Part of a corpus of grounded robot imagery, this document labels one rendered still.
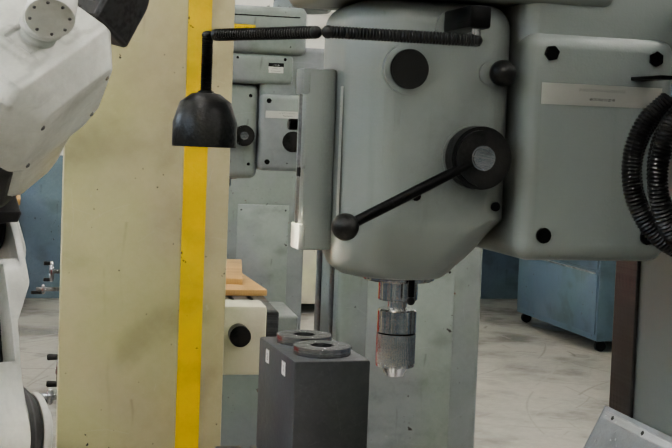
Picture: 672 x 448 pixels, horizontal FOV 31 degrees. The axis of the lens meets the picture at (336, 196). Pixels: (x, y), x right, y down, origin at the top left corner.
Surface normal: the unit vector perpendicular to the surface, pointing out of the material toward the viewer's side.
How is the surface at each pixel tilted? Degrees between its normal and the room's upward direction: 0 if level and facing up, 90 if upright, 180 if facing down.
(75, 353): 90
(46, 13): 133
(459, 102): 90
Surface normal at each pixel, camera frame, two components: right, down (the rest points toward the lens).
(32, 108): 0.66, 0.35
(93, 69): 0.88, -0.04
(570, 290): -0.97, -0.02
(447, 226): 0.23, 0.37
